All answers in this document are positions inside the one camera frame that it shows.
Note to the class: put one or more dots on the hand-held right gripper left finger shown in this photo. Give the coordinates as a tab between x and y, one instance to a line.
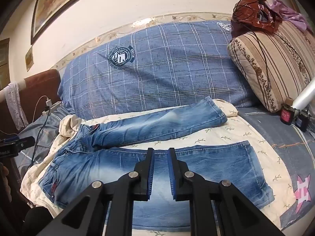
150	174

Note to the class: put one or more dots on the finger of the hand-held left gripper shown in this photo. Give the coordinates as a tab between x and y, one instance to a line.
25	142

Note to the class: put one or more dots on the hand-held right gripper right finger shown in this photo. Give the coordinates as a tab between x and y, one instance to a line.
171	174

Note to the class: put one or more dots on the blue denim pants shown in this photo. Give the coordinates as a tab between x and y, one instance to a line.
110	132

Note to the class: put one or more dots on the lilac patterned cloth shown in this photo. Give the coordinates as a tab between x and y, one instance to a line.
14	108

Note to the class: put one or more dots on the white power strip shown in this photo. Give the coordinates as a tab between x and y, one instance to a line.
53	107

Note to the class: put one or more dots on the white charger plug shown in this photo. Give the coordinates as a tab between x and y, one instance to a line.
48	102

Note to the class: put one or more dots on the brown headboard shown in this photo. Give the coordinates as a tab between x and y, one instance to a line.
41	83

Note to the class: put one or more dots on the black round foam object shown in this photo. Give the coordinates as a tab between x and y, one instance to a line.
37	221

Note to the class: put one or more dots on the wooden cabinet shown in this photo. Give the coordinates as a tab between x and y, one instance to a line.
3	61

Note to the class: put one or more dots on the cream floral bed sheet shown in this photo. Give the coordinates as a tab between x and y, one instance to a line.
246	132

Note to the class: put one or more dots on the blue plaid pillow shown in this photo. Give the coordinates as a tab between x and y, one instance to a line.
160	78

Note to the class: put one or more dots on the grey-blue patchwork bed sheet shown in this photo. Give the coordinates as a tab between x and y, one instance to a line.
283	147

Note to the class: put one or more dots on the dark bottle with pink label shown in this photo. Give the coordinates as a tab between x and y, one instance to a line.
286	115

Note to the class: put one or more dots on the small dark bottle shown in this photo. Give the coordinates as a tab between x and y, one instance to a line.
301	123

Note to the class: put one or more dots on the large framed picture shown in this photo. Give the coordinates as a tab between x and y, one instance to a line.
61	0

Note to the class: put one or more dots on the beige striped pillow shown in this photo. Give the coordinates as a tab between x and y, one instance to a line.
275	61

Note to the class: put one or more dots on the white pole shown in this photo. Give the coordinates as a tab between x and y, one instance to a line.
305	95

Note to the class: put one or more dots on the reddish-brown plastic bag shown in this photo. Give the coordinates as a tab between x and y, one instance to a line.
248	7

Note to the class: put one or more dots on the purple cloth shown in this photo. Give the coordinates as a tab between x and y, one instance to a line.
292	14

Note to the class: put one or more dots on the white rail pipe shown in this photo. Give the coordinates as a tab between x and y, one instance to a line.
22	83

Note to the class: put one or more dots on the small wall picture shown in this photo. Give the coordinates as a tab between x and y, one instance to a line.
29	59

